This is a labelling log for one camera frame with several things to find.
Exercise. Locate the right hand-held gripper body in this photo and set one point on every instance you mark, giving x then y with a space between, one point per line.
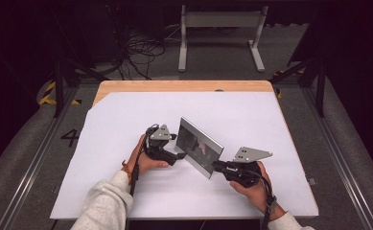
243 174

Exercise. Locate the black metal stand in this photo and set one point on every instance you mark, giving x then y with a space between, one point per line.
58 80
320 83

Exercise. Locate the yellow black floor tape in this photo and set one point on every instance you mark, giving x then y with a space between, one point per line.
280 93
48 96

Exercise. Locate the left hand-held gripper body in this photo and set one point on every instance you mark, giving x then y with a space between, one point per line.
157 150

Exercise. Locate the person's right hand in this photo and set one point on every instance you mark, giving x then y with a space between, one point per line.
261 195

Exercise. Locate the metal floor rail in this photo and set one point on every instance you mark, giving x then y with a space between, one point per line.
340 166
34 166

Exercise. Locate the white table sheet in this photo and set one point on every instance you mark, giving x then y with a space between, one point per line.
142 108

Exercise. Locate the person's left hand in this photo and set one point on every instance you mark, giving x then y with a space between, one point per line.
142 164

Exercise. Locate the white metal desk frame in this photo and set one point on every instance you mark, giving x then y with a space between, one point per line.
221 19

